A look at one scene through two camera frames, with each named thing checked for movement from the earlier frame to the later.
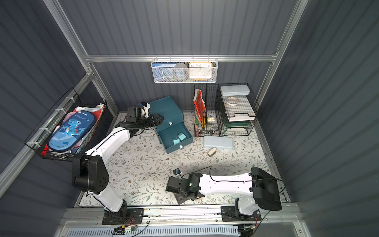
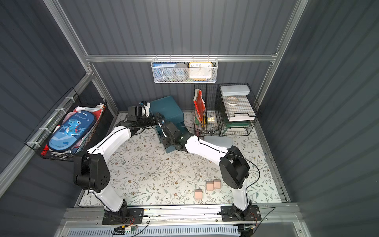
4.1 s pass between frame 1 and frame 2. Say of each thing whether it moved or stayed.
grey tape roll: stayed
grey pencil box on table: stayed
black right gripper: moved
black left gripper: stayed
